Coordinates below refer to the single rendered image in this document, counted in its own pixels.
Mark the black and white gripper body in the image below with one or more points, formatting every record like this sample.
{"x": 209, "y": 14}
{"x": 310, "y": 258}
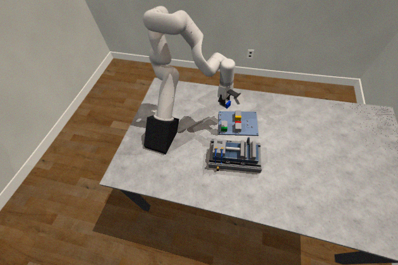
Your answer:
{"x": 222, "y": 90}

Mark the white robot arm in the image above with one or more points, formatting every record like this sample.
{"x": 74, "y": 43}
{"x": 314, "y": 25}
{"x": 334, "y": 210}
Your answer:
{"x": 158, "y": 21}

